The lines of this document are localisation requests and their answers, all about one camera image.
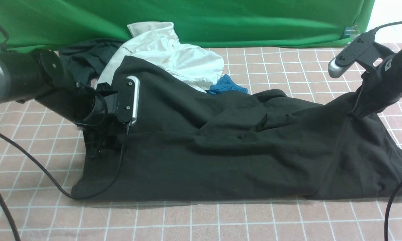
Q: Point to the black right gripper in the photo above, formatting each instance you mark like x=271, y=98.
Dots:
x=372, y=94

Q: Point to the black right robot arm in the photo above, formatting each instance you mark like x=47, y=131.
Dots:
x=393, y=70

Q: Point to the dark gray long-sleeve shirt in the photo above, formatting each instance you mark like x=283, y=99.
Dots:
x=187, y=145

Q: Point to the blue binder clip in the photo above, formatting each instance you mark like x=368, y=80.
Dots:
x=351, y=32

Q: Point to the white shirt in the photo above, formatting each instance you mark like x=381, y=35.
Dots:
x=158, y=43

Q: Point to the blue shirt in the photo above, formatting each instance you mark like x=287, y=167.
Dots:
x=225, y=84

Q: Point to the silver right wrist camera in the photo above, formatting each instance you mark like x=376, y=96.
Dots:
x=362, y=50

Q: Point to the dark teal shirt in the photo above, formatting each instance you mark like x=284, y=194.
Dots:
x=87, y=60

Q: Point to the pink checkered tablecloth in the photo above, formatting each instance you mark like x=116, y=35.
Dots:
x=42, y=213

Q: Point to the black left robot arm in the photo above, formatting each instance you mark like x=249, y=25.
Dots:
x=40, y=76

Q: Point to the green backdrop cloth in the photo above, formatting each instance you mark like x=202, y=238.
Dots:
x=206, y=23

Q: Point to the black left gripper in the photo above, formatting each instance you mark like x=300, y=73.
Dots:
x=100, y=120

